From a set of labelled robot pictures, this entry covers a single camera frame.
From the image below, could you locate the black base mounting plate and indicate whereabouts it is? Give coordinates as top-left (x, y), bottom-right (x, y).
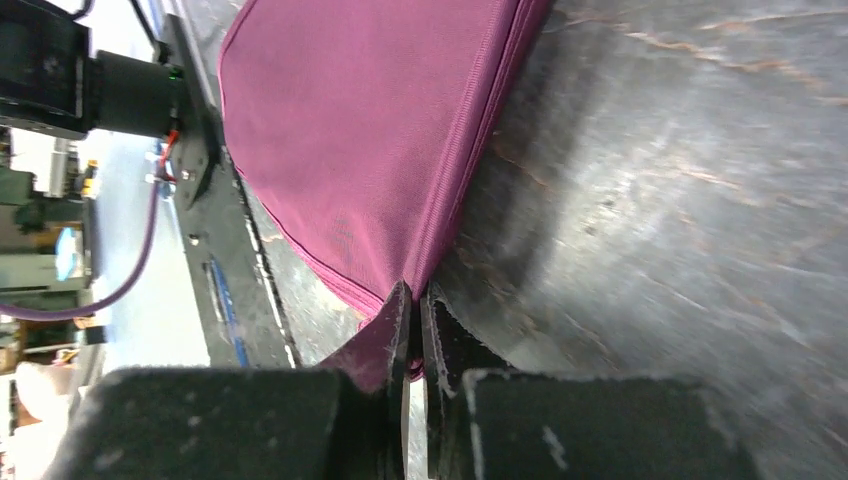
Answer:
top-left (163, 14), bottom-right (301, 368)

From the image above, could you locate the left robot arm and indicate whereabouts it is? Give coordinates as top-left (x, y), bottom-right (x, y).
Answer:
top-left (1, 1), bottom-right (189, 140)

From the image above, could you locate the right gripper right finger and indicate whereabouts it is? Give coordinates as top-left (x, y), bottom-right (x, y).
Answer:
top-left (420, 285), bottom-right (759, 479)

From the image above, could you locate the purple cloth napkin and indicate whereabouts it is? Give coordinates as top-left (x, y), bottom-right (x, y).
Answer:
top-left (217, 0), bottom-right (556, 382)

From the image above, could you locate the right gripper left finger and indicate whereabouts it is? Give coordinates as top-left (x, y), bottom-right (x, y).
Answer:
top-left (45, 283), bottom-right (413, 479)

